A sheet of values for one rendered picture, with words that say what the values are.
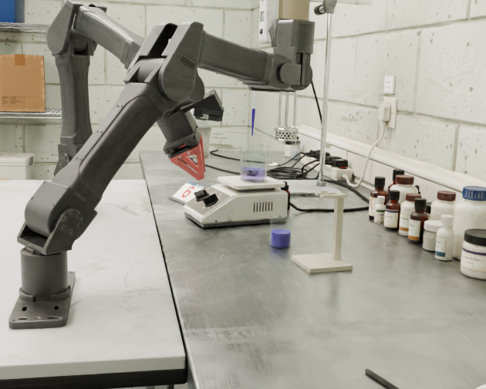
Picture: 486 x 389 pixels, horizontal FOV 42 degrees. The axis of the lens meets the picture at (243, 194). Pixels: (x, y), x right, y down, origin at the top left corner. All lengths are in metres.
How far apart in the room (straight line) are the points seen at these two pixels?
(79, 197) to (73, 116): 0.57
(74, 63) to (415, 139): 0.87
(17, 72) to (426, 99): 2.27
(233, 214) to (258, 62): 0.37
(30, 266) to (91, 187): 0.13
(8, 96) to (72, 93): 1.98
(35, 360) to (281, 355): 0.28
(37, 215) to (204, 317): 0.27
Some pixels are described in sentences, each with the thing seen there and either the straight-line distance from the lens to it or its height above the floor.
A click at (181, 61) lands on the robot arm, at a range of 0.97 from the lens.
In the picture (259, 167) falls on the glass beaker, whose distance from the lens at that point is 1.37.
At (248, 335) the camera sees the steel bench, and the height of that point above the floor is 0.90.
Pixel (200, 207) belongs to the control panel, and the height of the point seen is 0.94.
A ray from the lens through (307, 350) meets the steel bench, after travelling 0.78.
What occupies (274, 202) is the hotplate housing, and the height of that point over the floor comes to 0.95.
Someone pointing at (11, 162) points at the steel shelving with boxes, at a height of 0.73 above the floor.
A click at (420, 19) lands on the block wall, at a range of 1.74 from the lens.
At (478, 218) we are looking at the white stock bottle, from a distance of 1.20.
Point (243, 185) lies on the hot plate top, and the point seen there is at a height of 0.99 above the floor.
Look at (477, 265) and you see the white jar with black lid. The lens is 1.11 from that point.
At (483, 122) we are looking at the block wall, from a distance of 1.44.
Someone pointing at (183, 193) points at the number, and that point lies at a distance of 1.61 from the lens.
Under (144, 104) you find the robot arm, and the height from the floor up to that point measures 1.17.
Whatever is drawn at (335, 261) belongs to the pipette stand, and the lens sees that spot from 1.11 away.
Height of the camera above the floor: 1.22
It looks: 11 degrees down
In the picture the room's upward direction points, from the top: 2 degrees clockwise
